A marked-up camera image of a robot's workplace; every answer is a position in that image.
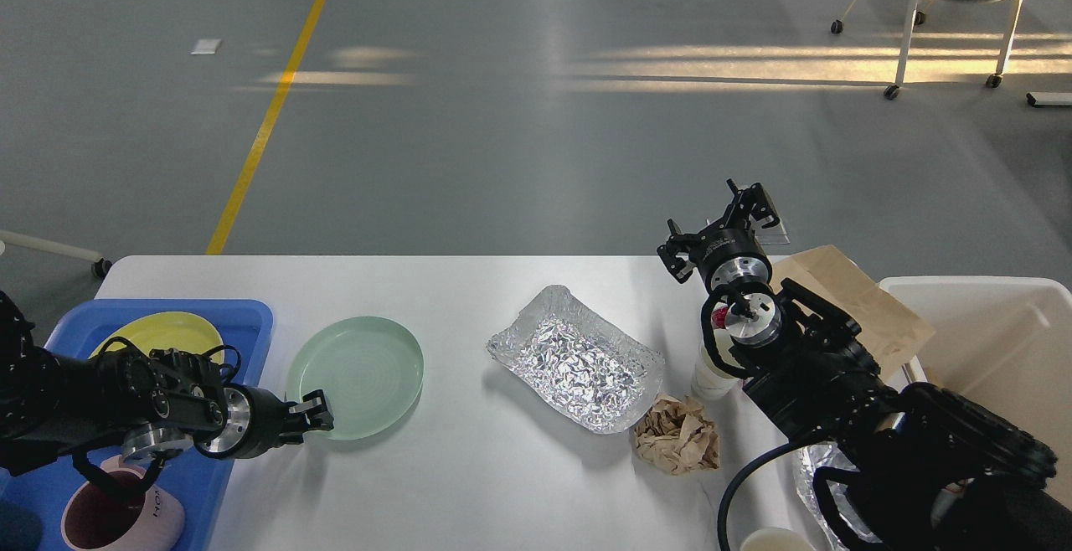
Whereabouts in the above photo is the white paper cup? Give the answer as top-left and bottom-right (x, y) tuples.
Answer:
(693, 344), (740, 402)

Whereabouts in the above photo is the aluminium foil tray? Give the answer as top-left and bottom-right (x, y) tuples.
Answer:
(486, 285), (667, 435)

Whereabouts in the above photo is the pink mug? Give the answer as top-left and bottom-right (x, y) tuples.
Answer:
(60, 482), (185, 550)

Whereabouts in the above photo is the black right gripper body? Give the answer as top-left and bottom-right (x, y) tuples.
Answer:
(693, 228), (772, 291)

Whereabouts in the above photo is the crumpled brown paper ball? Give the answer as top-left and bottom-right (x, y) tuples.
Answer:
(631, 392), (720, 476)

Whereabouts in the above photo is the white cup bottom edge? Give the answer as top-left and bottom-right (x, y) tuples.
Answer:
(739, 527), (815, 551)

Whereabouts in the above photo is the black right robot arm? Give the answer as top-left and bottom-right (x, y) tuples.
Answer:
(656, 181), (1069, 550)

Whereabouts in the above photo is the white paper on floor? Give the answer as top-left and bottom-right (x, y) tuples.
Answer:
(190, 39), (223, 56)

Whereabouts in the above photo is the light green plate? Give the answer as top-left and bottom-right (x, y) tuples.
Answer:
(285, 316), (425, 441)

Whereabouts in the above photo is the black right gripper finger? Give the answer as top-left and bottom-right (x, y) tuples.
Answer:
(656, 219), (702, 284)
(720, 178), (781, 238)

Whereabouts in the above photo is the white bar on floor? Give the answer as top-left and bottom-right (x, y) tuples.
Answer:
(1026, 90), (1072, 108)

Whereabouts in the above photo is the blue plastic tray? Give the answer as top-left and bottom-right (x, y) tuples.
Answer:
(3, 299), (273, 550)

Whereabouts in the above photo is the yellow plate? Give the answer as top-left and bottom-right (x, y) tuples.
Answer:
(90, 312), (224, 358)

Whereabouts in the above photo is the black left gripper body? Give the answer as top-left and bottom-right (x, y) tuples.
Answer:
(198, 384), (294, 460)

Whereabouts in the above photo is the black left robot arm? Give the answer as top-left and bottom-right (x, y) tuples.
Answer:
(1, 296), (334, 507)

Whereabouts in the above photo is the teal mug yellow inside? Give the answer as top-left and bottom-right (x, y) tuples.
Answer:
(1, 501), (43, 551)

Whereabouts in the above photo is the brown paper bag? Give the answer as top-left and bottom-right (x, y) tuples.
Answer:
(772, 245), (935, 383)

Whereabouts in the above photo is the crumpled foil under arm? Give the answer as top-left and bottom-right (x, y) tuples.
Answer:
(794, 442), (880, 545)

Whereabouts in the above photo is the white leg with caster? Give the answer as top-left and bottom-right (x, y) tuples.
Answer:
(1, 229), (111, 280)

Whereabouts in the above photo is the white plastic bin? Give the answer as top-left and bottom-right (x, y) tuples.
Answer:
(880, 276), (1071, 505)

